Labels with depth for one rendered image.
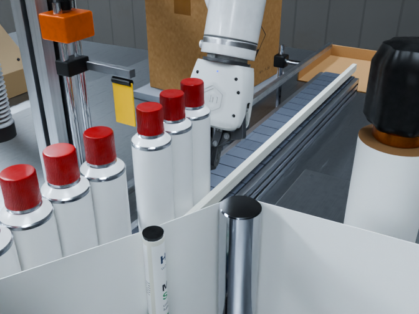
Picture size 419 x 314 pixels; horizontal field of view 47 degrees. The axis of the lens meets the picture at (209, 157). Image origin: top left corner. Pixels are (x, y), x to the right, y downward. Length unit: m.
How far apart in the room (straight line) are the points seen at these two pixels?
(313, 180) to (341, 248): 0.41
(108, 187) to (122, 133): 0.59
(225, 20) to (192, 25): 0.49
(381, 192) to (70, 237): 0.34
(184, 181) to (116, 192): 0.15
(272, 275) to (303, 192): 0.34
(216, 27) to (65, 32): 0.24
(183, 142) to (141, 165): 0.07
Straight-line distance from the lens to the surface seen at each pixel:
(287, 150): 0.94
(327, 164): 1.01
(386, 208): 0.58
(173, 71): 1.27
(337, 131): 1.15
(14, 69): 1.42
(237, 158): 0.90
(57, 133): 0.67
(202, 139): 0.68
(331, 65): 1.62
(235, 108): 0.71
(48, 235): 0.50
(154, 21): 1.28
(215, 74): 0.73
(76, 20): 0.58
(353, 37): 3.02
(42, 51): 0.63
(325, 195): 0.81
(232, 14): 0.71
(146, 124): 0.58
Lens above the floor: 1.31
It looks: 28 degrees down
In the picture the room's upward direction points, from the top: straight up
